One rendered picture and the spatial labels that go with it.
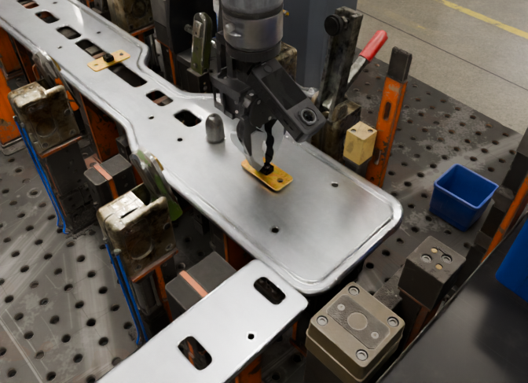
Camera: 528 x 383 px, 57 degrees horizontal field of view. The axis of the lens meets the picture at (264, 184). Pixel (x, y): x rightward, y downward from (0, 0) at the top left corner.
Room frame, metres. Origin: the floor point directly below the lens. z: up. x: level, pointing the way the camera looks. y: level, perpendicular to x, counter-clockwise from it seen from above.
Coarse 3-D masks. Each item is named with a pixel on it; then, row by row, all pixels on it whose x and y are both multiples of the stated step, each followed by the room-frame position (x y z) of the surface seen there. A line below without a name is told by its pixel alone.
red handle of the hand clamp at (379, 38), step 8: (376, 32) 0.73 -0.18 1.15; (384, 32) 0.73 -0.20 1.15; (376, 40) 0.72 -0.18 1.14; (384, 40) 0.72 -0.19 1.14; (368, 48) 0.71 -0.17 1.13; (376, 48) 0.71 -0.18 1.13; (360, 56) 0.71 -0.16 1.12; (368, 56) 0.70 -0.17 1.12; (360, 64) 0.69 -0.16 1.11; (352, 72) 0.69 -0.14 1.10; (360, 72) 0.69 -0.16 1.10; (352, 80) 0.68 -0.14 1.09; (328, 96) 0.66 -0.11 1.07; (328, 104) 0.65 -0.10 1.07
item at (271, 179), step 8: (264, 160) 0.58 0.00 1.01; (248, 168) 0.56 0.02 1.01; (264, 168) 0.55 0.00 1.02; (272, 168) 0.55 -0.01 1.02; (256, 176) 0.55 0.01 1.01; (264, 176) 0.54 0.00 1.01; (272, 176) 0.54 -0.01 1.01; (280, 176) 0.54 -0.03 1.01; (288, 176) 0.54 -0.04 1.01; (272, 184) 0.53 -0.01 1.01; (280, 184) 0.53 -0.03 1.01
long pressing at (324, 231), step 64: (0, 0) 1.17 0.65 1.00; (64, 0) 1.17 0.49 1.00; (64, 64) 0.88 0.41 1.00; (128, 64) 0.88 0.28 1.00; (128, 128) 0.68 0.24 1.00; (192, 128) 0.67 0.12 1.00; (192, 192) 0.52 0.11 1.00; (256, 192) 0.52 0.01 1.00; (320, 192) 0.52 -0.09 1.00; (384, 192) 0.51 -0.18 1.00; (256, 256) 0.40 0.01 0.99; (320, 256) 0.40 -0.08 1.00
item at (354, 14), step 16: (336, 16) 0.65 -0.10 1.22; (352, 16) 0.65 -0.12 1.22; (336, 32) 0.64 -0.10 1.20; (352, 32) 0.65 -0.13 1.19; (336, 48) 0.67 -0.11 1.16; (352, 48) 0.65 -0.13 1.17; (336, 64) 0.66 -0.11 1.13; (336, 80) 0.64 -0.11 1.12; (320, 96) 0.66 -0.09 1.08; (336, 96) 0.64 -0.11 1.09
